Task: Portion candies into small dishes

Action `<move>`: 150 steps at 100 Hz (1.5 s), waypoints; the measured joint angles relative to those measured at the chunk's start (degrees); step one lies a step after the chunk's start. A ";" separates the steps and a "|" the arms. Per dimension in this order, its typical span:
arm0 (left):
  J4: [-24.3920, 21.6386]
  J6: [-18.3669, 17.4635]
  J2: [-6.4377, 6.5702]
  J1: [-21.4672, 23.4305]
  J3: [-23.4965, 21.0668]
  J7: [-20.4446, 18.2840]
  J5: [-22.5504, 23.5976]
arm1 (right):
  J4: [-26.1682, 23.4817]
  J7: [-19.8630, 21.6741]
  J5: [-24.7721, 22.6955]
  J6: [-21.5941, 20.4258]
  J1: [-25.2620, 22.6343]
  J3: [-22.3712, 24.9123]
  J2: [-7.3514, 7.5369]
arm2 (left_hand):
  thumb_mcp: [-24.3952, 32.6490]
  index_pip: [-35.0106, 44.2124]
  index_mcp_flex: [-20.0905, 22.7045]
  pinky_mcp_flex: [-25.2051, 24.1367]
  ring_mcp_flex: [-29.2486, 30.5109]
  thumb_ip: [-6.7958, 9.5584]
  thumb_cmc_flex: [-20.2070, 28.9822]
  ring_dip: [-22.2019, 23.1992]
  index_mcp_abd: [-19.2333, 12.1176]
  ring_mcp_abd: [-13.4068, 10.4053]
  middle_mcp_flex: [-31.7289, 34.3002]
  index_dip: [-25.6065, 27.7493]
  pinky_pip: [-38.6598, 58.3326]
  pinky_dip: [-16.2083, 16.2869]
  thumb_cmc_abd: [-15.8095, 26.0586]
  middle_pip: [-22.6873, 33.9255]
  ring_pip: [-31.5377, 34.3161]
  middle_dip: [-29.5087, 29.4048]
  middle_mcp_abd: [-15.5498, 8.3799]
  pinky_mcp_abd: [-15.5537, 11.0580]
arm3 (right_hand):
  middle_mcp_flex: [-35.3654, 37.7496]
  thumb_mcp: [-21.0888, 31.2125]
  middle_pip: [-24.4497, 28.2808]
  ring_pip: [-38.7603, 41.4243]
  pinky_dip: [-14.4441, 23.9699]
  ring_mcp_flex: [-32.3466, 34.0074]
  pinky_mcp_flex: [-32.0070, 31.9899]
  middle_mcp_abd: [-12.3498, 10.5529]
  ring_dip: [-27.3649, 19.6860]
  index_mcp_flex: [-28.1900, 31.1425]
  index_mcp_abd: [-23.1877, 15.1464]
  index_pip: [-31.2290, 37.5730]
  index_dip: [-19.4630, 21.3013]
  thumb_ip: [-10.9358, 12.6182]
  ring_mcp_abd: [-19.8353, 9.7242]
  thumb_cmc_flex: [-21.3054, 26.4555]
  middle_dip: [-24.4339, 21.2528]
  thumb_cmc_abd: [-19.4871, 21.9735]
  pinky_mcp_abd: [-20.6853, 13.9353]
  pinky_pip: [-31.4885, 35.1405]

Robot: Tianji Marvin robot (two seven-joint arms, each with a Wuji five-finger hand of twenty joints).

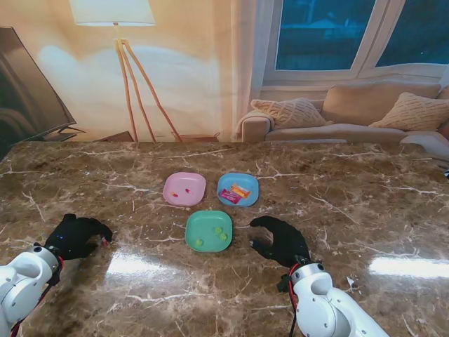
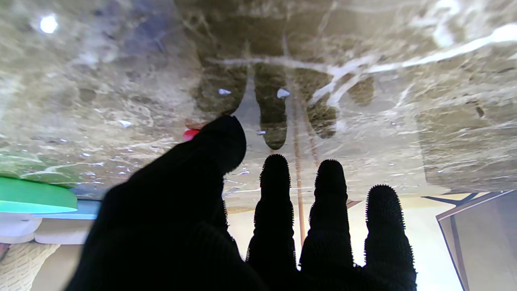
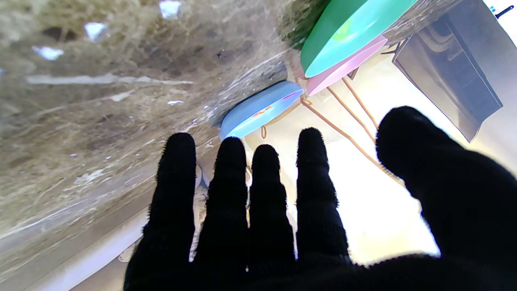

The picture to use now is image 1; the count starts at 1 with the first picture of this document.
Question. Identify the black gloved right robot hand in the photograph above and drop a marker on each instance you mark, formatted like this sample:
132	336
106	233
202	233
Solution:
287	244

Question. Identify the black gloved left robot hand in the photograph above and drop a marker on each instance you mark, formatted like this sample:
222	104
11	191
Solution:
73	235

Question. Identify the orange candy bar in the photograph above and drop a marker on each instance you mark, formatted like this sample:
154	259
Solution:
242	191

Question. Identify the pink candy bar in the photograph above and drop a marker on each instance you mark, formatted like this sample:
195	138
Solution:
229	196

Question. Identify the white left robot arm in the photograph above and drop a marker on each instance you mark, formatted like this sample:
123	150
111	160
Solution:
21	281

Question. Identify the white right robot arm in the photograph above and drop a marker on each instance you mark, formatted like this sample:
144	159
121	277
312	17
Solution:
319	309

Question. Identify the green square plastic dish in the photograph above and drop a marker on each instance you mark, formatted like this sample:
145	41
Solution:
203	221

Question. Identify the blue square plastic dish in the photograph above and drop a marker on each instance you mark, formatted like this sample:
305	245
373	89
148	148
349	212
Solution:
228	179

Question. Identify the wooden low cabinet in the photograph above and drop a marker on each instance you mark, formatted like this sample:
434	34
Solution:
115	136

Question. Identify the pink square plastic dish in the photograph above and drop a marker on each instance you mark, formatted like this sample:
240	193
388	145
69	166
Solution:
182	182

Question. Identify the cream knitted cushion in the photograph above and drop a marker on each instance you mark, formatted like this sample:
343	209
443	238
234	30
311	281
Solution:
291	112
414	112

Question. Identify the flat screen television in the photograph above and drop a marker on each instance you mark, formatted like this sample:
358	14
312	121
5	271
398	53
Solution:
24	91

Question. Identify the beige sofa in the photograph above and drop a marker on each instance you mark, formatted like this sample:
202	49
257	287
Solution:
368	98

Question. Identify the white framed window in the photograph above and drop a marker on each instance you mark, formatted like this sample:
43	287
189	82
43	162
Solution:
315	35

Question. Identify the wooden tripod floor lamp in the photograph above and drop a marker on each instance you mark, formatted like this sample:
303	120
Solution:
112	12

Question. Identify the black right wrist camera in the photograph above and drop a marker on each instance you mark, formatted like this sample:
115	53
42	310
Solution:
284	282

